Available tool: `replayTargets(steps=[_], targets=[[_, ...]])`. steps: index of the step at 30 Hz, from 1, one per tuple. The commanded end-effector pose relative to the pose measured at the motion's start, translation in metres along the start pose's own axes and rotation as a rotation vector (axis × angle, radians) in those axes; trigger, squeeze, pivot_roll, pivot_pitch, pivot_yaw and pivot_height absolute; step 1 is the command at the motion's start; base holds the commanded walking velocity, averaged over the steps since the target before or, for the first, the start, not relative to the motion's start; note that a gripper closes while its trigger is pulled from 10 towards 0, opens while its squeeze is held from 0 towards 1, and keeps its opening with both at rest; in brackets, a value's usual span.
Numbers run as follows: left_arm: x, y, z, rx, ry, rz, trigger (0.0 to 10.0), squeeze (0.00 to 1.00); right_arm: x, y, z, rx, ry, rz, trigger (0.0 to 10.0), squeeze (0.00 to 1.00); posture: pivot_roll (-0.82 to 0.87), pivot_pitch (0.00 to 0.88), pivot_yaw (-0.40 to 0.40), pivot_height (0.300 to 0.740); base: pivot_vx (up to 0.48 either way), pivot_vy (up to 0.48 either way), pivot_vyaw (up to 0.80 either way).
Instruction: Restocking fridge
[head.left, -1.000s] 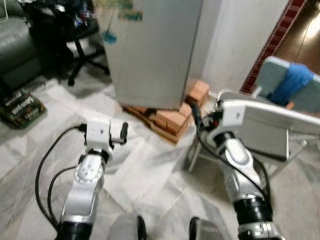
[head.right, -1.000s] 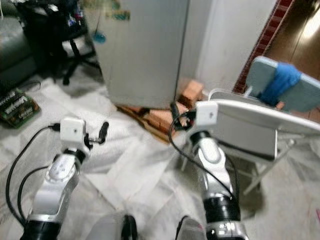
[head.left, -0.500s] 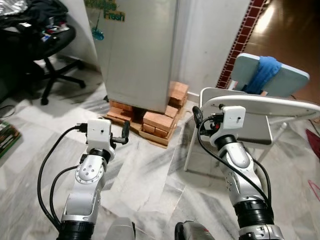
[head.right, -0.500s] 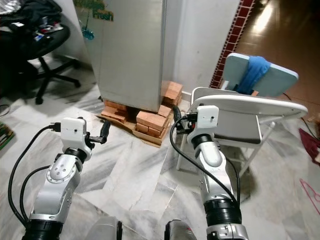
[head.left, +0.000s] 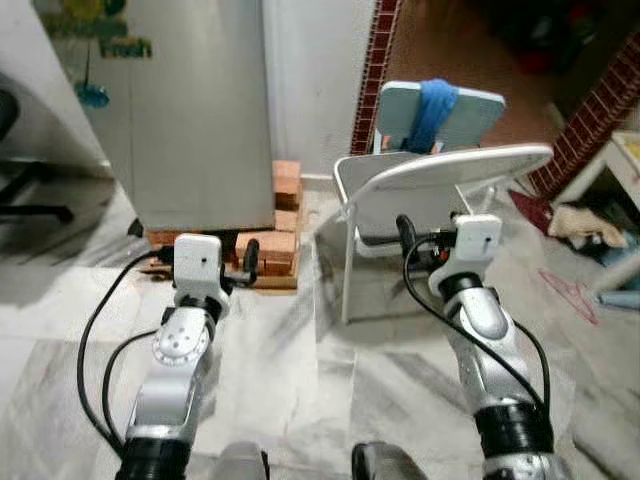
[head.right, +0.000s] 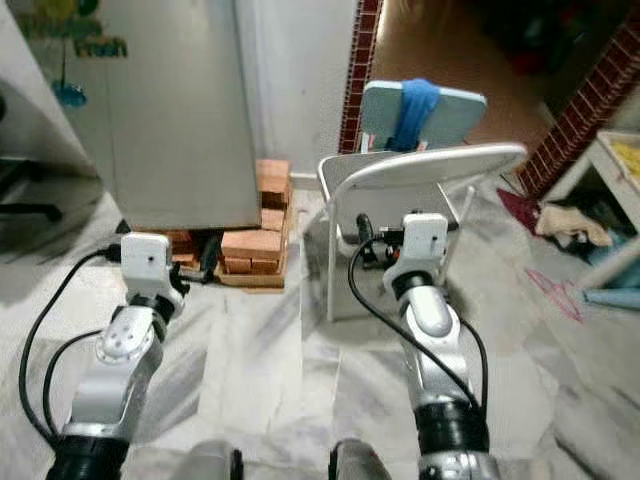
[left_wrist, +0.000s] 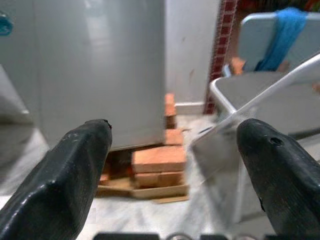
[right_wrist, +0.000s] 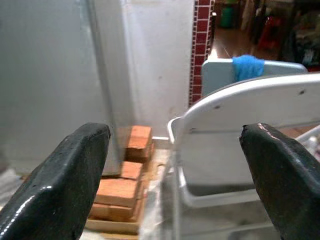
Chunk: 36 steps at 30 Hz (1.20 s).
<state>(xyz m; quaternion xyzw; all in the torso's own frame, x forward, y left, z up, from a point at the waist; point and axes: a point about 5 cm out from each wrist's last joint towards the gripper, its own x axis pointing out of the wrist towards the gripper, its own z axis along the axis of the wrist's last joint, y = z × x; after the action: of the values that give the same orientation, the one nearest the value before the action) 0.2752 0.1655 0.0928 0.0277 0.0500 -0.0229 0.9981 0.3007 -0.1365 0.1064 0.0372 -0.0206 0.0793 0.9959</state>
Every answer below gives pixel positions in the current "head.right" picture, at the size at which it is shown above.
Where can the maroon cloth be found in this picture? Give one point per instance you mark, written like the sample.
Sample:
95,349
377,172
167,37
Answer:
520,212

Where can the grey robot left leg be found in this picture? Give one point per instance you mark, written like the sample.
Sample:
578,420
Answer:
205,465

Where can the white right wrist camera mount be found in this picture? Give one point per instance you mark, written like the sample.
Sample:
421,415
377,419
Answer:
426,240

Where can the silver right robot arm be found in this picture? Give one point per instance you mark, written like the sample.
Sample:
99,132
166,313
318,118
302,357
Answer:
430,315

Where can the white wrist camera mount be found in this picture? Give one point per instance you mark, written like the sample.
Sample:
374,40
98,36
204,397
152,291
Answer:
426,240
145,262

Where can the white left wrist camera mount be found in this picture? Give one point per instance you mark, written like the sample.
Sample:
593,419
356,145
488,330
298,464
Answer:
145,262

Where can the pale blue chair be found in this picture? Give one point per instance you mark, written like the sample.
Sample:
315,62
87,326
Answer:
460,112

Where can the brown flat board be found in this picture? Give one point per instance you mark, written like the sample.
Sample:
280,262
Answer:
260,280

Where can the white metal folding chair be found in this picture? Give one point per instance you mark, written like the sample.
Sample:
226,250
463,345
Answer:
420,165

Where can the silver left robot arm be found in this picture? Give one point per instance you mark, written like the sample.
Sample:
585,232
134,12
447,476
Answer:
115,355

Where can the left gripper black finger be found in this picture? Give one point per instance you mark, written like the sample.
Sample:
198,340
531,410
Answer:
209,260

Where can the red brick stack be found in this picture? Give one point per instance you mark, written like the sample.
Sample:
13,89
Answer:
255,245

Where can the blue cloth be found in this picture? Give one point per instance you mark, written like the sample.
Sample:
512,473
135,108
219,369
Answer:
418,110

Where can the white table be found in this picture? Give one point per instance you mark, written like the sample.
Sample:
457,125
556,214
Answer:
585,160

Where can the silver grey fridge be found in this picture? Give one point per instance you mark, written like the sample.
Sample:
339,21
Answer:
170,120

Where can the black office chair base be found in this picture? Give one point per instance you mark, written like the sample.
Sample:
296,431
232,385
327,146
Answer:
35,210

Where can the green yellow fridge sticker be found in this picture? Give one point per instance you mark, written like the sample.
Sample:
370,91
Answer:
102,47

